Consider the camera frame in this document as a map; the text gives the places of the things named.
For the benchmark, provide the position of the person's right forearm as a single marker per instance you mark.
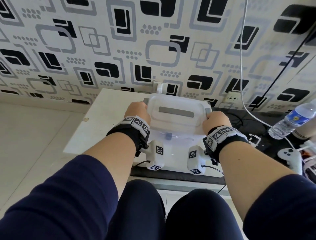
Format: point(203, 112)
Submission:
point(251, 173)

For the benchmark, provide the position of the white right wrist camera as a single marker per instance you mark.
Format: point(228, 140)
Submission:
point(195, 160)

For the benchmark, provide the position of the small white frame clip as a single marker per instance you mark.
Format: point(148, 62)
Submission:
point(258, 139)

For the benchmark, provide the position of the clear plastic water bottle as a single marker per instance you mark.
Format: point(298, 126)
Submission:
point(291, 121)

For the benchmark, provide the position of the white plug adapter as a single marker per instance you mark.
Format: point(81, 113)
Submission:
point(159, 88)

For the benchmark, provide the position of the person's left hand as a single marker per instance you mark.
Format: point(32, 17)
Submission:
point(138, 111)

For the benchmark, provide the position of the clear plastic storage box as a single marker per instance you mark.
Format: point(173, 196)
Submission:
point(175, 153)

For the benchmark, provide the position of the person's right leg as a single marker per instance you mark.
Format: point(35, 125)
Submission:
point(202, 217)

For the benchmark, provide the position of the white low table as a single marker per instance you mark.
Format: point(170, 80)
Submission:
point(103, 123)

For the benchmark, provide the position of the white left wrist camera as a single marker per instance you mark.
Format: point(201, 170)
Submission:
point(154, 153)

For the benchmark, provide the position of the person's right hand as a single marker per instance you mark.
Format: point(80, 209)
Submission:
point(216, 121)

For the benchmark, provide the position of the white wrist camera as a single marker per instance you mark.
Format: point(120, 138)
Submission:
point(154, 153)
point(195, 160)

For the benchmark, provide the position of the dark blue right sleeve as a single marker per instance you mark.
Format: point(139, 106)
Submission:
point(284, 210)

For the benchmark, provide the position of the person's left forearm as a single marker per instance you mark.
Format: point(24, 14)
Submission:
point(111, 160)

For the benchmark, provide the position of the black glass top cabinet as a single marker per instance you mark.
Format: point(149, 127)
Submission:
point(261, 123)

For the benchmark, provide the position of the white game controller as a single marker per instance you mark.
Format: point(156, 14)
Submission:
point(293, 160)

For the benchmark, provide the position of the person's left leg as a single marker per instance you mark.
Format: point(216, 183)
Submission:
point(138, 212)

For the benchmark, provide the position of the dark blue sleeve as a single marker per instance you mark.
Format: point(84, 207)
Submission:
point(284, 210)
point(61, 202)

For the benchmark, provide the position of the white box lid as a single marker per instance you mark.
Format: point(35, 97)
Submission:
point(177, 121)

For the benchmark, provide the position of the white headset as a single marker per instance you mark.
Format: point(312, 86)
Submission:
point(310, 165)

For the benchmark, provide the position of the white wall socket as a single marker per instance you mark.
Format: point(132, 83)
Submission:
point(232, 97)

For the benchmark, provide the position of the dark blue left sleeve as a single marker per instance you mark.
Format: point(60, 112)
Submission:
point(61, 202)

